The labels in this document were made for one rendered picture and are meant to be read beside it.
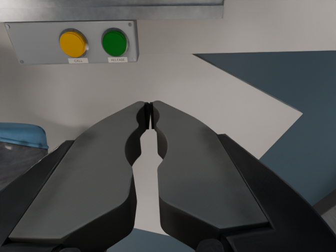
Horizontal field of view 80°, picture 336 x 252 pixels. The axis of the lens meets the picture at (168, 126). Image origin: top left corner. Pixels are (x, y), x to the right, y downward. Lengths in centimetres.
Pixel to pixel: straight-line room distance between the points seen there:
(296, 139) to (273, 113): 144
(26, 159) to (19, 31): 21
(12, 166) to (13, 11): 24
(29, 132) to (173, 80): 32
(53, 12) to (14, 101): 30
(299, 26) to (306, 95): 130
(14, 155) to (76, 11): 25
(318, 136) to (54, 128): 199
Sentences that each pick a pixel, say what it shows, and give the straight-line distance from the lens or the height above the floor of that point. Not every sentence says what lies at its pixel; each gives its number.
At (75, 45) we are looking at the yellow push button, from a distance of 39.
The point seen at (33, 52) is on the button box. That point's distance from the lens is 44.
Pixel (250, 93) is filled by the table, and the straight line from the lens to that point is 57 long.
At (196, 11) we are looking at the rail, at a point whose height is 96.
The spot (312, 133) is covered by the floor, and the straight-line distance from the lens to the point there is 210.
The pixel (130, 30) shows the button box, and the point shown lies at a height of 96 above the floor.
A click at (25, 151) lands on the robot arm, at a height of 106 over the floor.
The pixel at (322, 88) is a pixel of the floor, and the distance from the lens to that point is 190.
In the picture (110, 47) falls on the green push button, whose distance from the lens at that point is 38.
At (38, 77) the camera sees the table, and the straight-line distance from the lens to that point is 57.
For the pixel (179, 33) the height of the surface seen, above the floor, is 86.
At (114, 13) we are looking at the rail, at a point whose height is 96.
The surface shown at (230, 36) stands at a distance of 51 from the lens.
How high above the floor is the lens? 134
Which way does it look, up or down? 57 degrees down
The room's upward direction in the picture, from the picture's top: 174 degrees clockwise
